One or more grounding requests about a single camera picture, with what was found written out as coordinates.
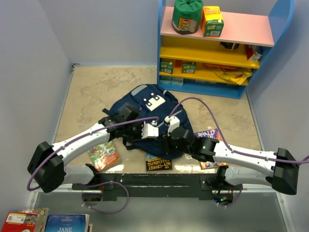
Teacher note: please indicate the purple Roald Dahl book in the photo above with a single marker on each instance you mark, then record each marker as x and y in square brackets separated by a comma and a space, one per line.
[212, 133]

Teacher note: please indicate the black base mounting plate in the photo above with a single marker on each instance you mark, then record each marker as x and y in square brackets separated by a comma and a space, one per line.
[198, 186]

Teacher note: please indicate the yellow snack bag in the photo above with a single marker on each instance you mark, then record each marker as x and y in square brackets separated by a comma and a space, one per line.
[236, 75]

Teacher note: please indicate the green wrapped tissue roll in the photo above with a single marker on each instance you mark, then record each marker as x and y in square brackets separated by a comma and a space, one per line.
[187, 15]

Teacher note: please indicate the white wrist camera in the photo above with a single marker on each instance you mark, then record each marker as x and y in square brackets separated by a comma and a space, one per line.
[172, 122]
[150, 130]

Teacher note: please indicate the colourful blue toy shelf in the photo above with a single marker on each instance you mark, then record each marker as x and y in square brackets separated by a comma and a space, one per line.
[265, 31]

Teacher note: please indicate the aluminium rail frame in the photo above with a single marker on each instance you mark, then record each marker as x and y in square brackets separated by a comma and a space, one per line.
[252, 208]

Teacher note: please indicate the small green box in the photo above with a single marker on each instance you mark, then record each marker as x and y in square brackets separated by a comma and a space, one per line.
[166, 65]
[189, 67]

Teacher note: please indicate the red book bottom left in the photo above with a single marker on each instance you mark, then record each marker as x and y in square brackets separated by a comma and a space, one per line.
[26, 220]

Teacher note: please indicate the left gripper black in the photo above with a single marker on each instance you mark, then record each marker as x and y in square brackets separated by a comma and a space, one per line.
[139, 124]

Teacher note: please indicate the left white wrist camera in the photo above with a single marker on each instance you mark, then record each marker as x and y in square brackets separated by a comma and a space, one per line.
[150, 130]

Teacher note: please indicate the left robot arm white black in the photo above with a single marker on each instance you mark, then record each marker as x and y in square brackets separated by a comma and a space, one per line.
[50, 166]

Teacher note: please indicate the navy blue school backpack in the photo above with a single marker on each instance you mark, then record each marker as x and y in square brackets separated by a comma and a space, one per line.
[145, 101]

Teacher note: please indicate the orange 78-storey treehouse book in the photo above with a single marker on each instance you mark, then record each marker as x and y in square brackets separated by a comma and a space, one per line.
[104, 156]

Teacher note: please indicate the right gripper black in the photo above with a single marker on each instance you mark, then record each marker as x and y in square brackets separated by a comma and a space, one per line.
[164, 145]

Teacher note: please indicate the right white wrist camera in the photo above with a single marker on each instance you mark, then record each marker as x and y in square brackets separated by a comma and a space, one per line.
[172, 122]

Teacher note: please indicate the blue Jane book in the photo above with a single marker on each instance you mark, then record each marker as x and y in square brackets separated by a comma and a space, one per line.
[68, 223]

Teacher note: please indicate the orange green carton box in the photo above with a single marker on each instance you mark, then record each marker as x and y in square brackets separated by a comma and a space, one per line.
[212, 22]

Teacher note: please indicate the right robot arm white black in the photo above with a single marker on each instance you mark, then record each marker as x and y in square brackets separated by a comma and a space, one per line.
[276, 169]

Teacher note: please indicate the right small green box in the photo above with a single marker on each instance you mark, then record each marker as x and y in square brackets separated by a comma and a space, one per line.
[189, 67]

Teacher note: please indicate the red white packet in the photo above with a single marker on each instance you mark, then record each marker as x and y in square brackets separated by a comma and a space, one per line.
[253, 52]

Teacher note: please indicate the left small green box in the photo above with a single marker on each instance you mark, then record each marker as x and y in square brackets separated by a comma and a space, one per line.
[166, 65]

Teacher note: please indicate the black 169-storey treehouse book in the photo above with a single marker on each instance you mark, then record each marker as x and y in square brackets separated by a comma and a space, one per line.
[154, 163]

